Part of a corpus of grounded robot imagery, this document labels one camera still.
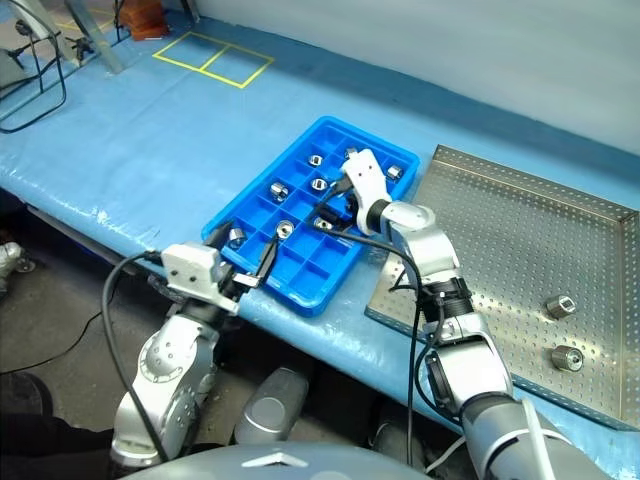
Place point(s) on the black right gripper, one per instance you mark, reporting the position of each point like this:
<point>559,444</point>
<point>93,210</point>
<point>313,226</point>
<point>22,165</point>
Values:
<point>351,202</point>

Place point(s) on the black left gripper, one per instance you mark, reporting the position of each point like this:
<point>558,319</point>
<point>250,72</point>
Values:
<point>227,282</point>

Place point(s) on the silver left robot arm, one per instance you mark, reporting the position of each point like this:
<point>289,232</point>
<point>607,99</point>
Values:
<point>165,360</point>

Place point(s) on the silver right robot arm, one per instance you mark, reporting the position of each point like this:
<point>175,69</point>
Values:
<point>435,250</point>

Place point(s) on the blue compartment tray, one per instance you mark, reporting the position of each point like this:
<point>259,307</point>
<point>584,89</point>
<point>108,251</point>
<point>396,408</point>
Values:
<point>305,280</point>

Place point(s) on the blue plastic table cover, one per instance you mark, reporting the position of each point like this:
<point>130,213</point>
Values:
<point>150,150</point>

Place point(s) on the perforated metal tray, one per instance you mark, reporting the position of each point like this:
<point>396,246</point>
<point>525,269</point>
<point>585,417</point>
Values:
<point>500,225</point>

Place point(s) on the dark grey rounded leg shell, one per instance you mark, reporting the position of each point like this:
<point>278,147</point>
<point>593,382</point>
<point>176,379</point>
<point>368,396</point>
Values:
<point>395,442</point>
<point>272,405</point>

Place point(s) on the grey robot chest shell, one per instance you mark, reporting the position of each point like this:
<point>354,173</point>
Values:
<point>225,465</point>

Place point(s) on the metal nut right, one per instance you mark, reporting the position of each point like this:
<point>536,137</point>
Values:
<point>561,306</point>

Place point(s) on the grey metal caster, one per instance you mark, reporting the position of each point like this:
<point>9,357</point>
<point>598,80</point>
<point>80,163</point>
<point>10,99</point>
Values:
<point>10,257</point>

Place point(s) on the orange brown block stack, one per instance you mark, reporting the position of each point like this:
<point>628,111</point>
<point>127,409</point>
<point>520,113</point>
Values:
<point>145,20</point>

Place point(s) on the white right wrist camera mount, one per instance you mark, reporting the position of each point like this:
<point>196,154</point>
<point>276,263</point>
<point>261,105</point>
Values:
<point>367,177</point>

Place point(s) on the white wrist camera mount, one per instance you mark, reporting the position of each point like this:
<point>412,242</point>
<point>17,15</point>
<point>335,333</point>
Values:
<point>367,177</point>
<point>192,260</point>

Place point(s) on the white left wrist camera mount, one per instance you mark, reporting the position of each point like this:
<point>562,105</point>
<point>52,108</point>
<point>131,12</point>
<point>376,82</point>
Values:
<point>192,260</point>

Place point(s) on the silver metal frame bar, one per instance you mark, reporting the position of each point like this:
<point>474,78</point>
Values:
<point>107,52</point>

